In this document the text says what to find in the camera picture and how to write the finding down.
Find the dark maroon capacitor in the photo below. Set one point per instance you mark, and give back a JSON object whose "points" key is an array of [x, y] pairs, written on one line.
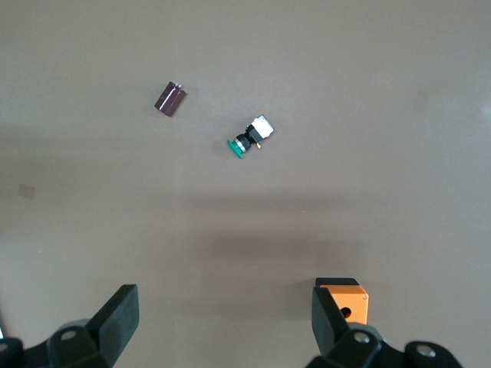
{"points": [[170, 99]]}

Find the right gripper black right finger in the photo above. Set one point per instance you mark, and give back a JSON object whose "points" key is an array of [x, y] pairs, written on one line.
{"points": [[330, 326]]}

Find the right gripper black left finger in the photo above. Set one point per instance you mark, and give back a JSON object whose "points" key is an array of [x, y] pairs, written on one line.
{"points": [[115, 322]]}

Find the green push button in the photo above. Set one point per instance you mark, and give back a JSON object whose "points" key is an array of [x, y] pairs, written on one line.
{"points": [[251, 136]]}

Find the orange button box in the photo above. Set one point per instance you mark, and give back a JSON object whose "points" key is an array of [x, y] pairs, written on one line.
{"points": [[354, 303]]}

